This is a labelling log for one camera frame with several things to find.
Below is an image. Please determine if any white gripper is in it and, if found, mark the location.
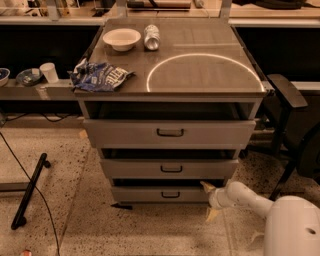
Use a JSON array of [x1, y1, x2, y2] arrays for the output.
[[200, 181, 226, 222]]

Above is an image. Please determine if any grey bottom drawer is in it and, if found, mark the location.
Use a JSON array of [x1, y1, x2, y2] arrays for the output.
[[111, 186, 208, 204]]

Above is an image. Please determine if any grey drawer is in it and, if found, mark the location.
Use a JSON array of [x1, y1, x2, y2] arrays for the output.
[[84, 119, 255, 149], [111, 186, 208, 204], [101, 159, 238, 179]]

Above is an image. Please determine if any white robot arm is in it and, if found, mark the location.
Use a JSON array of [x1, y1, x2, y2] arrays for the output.
[[201, 181, 320, 256]]

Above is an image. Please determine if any grey drawer cabinet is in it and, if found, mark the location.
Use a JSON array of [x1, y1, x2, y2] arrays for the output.
[[73, 17, 268, 210]]

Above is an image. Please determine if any grey middle drawer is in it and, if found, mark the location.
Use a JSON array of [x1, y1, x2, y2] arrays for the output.
[[101, 159, 238, 179]]

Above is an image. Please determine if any grey top drawer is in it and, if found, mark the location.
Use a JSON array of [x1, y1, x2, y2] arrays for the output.
[[84, 119, 255, 149]]

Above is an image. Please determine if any black office chair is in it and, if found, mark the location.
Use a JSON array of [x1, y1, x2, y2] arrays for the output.
[[246, 74, 320, 201]]

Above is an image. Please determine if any blue chip bag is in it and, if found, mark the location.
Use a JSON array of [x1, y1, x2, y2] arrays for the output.
[[70, 58, 134, 92]]

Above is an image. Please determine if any silver soda can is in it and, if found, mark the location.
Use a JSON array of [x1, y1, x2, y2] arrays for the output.
[[144, 24, 160, 51]]

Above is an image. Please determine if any white bowl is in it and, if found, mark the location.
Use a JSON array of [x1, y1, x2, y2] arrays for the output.
[[103, 28, 141, 52]]

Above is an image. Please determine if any black table leg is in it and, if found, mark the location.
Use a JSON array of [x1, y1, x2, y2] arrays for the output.
[[11, 153, 51, 230]]

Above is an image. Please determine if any grey side shelf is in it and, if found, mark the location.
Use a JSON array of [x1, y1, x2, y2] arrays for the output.
[[0, 79, 76, 101]]

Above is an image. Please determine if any white paper cup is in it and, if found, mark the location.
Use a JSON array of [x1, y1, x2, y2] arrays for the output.
[[40, 62, 59, 83]]

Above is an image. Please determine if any dark blue bowl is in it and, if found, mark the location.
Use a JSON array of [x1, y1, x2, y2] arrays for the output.
[[16, 68, 43, 87]]

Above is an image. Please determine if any blue rimmed bowl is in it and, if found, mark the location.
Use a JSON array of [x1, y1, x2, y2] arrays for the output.
[[0, 68, 10, 87]]

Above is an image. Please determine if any black floor cable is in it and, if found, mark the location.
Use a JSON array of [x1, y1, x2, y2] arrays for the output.
[[0, 132, 61, 256]]

